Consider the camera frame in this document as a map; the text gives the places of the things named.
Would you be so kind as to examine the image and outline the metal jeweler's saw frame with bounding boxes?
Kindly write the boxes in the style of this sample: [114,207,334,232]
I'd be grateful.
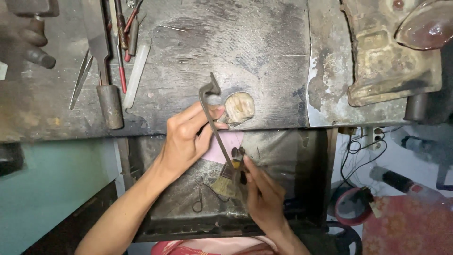
[198,72,247,185]

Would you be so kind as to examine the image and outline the black ring-shaped wheel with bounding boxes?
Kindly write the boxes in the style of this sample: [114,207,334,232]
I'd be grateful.
[325,221,364,255]

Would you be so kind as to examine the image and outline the small bristle brush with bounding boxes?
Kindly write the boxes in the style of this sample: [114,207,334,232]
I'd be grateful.
[210,159,245,199]

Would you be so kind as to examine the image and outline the white plastic stick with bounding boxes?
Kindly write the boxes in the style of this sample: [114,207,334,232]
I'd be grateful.
[122,42,152,110]

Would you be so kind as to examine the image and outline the black cables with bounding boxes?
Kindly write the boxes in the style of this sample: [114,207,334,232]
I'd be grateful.
[339,128,389,188]

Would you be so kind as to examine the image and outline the steel tweezers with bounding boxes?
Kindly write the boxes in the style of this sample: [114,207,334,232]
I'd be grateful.
[69,49,95,111]

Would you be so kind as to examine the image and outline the clear bottle with black band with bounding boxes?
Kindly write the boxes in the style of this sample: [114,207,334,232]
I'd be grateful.
[369,166,453,208]

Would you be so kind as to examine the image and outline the thin red-handled tool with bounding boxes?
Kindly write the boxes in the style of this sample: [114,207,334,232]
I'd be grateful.
[115,34,127,95]

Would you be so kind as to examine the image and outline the person's right hand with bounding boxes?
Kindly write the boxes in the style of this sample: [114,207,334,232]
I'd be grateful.
[242,155,288,235]

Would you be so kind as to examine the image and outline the metal-lined bench drawer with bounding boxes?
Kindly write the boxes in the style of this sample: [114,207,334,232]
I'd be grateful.
[125,128,331,243]

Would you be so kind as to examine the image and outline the worn wooden bench pin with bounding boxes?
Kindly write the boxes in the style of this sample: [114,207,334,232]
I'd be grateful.
[222,92,256,127]

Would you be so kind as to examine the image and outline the person's pink clothing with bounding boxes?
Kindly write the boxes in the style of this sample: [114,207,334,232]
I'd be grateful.
[151,235,281,255]

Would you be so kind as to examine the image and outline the dark hammer with wooden handle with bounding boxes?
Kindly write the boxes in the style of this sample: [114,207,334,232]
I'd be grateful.
[4,0,60,70]

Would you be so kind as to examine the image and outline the dark metal cylinder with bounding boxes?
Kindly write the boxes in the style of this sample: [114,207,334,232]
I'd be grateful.
[404,92,429,123]

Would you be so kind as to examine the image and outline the red-tipped needle file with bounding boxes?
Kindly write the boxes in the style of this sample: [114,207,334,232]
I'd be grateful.
[123,0,144,63]

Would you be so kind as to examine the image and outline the person's left hand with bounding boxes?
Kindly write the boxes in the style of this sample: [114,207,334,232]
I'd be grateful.
[160,101,229,180]

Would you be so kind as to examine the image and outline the brown-handled graver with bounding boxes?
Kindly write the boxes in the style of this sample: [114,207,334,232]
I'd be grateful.
[114,0,129,51]

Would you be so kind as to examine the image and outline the white power strip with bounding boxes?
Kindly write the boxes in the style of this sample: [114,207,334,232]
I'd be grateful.
[364,126,385,152]

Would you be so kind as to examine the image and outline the rusty metal machine base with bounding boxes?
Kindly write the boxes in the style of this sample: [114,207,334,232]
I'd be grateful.
[340,0,444,107]

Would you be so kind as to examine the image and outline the grey-handled small tool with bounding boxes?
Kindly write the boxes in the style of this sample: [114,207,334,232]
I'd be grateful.
[128,18,139,57]

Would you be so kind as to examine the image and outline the round brown machine wheel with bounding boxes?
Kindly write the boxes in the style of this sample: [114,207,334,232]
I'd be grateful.
[395,0,453,51]

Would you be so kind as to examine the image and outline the large file with wooden handle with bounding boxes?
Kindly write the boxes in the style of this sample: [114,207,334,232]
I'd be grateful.
[82,0,124,130]

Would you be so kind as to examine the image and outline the bent wire hook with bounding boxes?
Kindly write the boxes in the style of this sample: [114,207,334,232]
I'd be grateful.
[192,177,231,214]

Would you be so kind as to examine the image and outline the pink paper sheet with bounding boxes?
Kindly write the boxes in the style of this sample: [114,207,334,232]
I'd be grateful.
[201,131,245,166]

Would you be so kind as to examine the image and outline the red round bowl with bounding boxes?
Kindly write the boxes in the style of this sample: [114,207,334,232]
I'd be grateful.
[334,187,375,227]

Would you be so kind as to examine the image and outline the red mat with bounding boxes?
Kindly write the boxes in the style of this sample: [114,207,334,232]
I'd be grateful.
[362,194,453,255]

